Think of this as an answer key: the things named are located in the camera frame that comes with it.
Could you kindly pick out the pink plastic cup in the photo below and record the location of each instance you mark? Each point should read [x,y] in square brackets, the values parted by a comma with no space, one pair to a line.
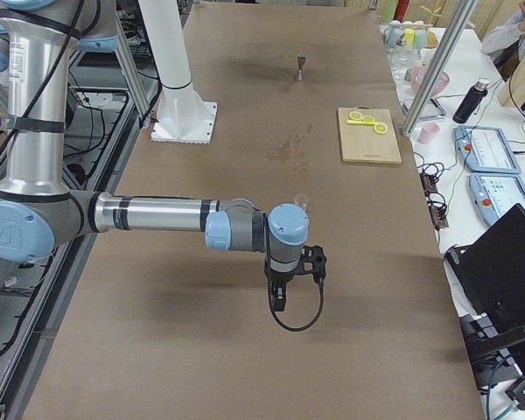
[428,133]

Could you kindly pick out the blue teach pendant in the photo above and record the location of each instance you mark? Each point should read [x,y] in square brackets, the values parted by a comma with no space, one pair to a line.
[496,193]
[485,149]

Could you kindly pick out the bamboo cutting board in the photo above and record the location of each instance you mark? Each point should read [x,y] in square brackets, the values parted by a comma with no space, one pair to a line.
[360,144]

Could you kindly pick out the aluminium frame post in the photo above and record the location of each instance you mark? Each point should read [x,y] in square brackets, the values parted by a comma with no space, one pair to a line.
[444,51]

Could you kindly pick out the blue teach pendant far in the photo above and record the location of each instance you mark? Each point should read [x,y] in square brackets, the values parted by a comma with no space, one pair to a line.
[485,149]

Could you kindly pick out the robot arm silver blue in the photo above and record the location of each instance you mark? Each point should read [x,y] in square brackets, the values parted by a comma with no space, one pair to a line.
[39,212]

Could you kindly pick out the lemon slice middle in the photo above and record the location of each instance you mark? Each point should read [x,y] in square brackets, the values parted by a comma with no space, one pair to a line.
[368,119]

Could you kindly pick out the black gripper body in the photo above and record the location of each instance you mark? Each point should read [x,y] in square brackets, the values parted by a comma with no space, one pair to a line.
[282,280]

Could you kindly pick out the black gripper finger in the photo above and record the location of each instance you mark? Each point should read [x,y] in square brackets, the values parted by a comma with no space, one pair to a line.
[278,303]

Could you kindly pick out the lemon slice far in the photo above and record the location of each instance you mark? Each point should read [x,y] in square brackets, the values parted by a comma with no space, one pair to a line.
[355,115]

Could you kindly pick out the steel jigger cup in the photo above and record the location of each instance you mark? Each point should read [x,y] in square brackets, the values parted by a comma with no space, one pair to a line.
[301,59]

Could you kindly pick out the yellow plastic knife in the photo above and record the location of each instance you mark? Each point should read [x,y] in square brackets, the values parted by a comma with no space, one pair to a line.
[360,122]

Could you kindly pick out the lemon slice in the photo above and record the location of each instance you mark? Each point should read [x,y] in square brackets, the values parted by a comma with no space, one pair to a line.
[368,119]
[381,128]
[355,115]

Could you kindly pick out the black water bottle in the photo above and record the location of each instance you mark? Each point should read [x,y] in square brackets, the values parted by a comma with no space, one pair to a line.
[476,93]

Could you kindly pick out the clear glass measuring cup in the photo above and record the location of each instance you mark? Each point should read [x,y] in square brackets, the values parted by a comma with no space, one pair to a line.
[302,200]

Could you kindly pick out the person in background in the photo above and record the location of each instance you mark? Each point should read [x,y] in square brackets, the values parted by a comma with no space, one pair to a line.
[505,44]

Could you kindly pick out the lemon slice near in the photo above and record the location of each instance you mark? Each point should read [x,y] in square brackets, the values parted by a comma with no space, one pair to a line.
[381,128]

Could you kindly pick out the blue teach pendant near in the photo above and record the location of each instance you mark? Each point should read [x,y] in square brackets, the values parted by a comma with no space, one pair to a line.
[496,193]

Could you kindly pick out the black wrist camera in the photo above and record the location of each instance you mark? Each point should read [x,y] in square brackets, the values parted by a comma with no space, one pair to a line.
[313,262]

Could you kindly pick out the black computer monitor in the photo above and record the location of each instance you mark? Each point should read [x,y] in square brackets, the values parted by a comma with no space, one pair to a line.
[492,274]

